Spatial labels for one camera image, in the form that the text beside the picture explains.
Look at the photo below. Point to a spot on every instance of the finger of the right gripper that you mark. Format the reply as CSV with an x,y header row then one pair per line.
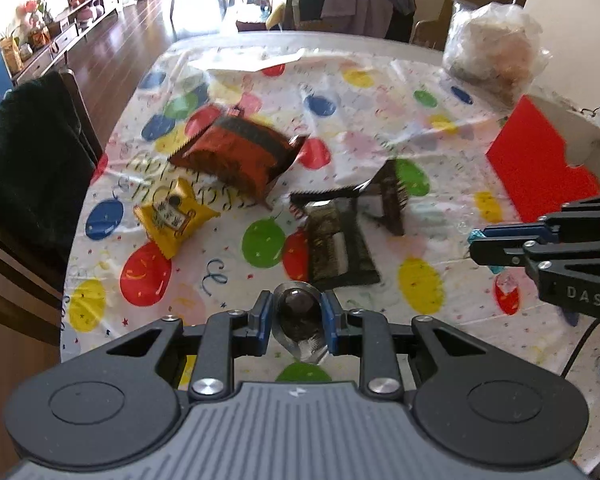
x,y
513,250
526,230

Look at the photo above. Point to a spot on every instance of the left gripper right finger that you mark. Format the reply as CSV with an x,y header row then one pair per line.
x,y
367,336

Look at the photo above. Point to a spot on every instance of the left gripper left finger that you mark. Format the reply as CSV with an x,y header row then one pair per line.
x,y
227,336

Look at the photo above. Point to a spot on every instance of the blue candy wrapper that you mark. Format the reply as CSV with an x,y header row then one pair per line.
x,y
485,251

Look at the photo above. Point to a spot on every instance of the silver chocolate snack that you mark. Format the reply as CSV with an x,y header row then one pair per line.
x,y
298,321

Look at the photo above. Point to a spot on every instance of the red white cardboard box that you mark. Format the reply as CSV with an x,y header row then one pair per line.
x,y
546,155

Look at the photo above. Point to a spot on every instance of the black snack packet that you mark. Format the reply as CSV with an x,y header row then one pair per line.
x,y
338,254

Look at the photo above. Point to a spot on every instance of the brown M&M packet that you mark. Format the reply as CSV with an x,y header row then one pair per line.
x,y
383,198

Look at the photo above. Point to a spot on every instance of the yellow snack packet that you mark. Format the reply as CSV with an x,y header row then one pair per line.
x,y
169,220

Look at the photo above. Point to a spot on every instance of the colourful balloon tablecloth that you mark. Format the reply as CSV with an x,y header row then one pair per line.
x,y
357,111

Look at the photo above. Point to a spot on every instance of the dark red chip bag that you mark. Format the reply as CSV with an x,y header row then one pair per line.
x,y
246,155

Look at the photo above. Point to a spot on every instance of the clear bin with bags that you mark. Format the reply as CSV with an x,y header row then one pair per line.
x,y
496,48

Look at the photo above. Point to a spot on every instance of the dark chair with black cloth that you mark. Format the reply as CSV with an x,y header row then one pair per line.
x,y
48,155

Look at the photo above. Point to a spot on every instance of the dark coffee table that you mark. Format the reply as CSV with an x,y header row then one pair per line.
x,y
198,13

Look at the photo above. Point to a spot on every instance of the long wooden tv console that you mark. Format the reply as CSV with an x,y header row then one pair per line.
x,y
72,25

